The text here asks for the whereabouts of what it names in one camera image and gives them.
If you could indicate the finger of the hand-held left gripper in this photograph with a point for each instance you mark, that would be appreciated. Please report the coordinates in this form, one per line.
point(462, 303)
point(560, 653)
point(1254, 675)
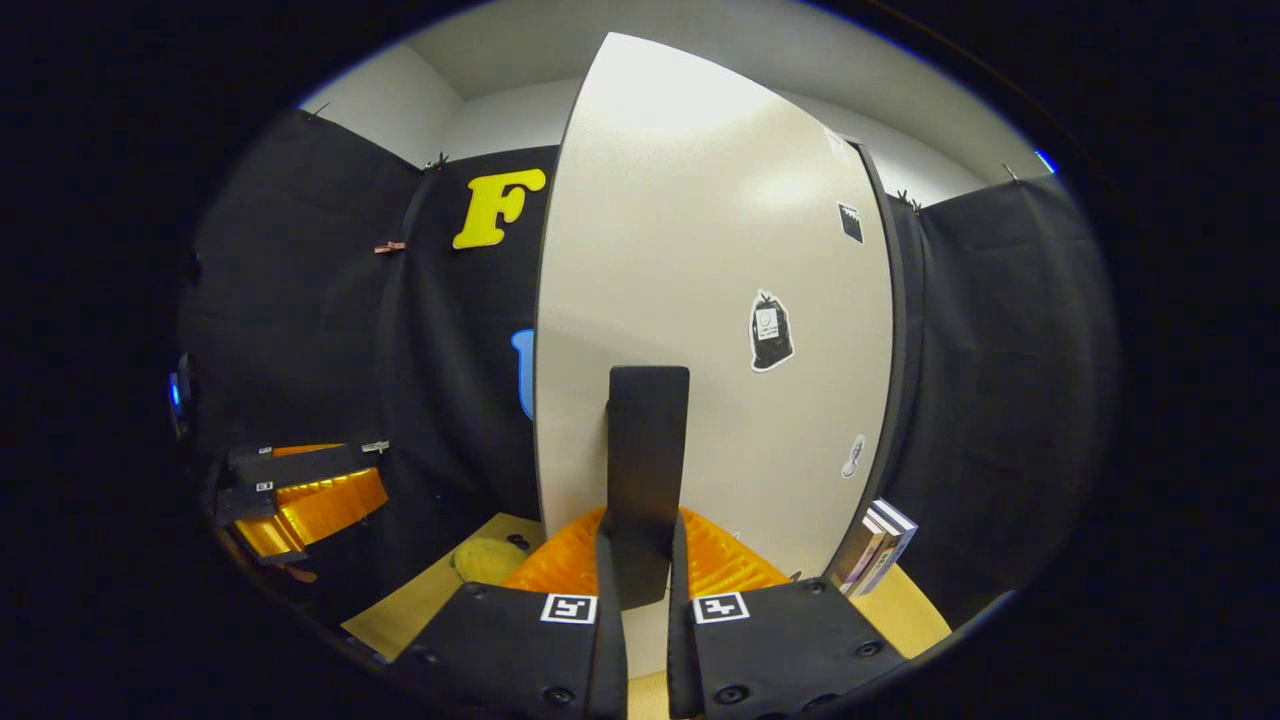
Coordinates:
point(320, 510)
point(300, 462)

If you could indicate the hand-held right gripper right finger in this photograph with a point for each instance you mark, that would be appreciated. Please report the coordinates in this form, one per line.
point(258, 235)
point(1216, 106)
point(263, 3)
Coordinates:
point(682, 650)

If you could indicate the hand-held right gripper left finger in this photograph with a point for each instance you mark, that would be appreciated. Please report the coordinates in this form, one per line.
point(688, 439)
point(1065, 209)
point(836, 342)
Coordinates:
point(610, 650)

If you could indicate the grey cabinet door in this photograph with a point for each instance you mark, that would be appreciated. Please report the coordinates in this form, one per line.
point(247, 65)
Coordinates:
point(690, 250)

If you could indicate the black backdrop cloth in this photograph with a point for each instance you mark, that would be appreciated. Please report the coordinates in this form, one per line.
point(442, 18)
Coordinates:
point(320, 330)

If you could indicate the pale yellow lumpy object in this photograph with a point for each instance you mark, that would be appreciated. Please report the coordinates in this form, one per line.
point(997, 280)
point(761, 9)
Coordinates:
point(488, 562)

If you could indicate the brown spine book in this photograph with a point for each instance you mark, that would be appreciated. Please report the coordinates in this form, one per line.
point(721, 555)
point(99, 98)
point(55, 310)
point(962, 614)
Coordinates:
point(858, 555)

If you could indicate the ceiling light panel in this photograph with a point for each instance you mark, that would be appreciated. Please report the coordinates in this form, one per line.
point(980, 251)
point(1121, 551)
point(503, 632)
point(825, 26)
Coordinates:
point(1045, 160)

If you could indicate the black tripod camera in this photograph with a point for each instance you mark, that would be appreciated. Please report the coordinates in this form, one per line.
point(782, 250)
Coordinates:
point(180, 395)

